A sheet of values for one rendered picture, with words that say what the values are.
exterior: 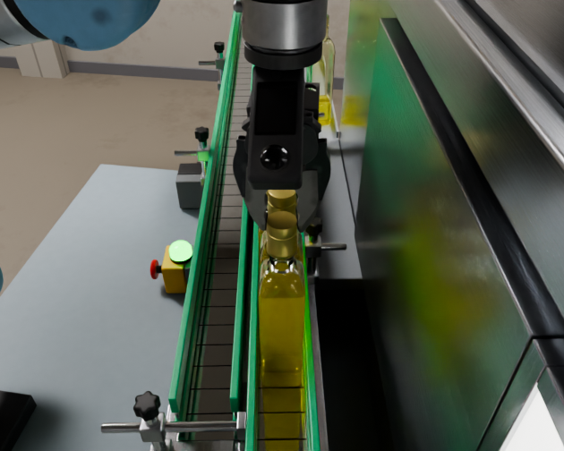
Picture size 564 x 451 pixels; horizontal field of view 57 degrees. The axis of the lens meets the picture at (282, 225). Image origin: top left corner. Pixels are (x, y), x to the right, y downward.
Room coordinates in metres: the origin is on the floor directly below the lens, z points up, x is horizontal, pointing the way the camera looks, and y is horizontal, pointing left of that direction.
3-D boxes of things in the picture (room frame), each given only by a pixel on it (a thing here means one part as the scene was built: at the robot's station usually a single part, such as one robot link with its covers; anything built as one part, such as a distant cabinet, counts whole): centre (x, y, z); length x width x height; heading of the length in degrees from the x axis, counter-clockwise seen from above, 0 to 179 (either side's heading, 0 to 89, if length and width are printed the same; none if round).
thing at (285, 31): (0.47, 0.00, 1.37); 0.08 x 0.08 x 0.05
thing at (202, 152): (0.92, 0.18, 0.94); 0.07 x 0.04 x 0.13; 91
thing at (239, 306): (1.22, 0.07, 0.93); 1.75 x 0.01 x 0.08; 1
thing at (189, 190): (1.03, 0.21, 0.79); 0.08 x 0.08 x 0.08; 1
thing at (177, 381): (1.22, 0.15, 0.93); 1.75 x 0.01 x 0.08; 1
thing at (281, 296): (0.45, 0.00, 0.99); 0.06 x 0.06 x 0.21; 0
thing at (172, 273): (0.75, 0.20, 0.79); 0.07 x 0.07 x 0.07; 1
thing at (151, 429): (0.32, 0.13, 0.95); 0.17 x 0.03 x 0.12; 91
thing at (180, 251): (0.75, 0.20, 0.84); 0.04 x 0.04 x 0.03
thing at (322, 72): (1.19, -0.09, 1.01); 0.06 x 0.06 x 0.26; 10
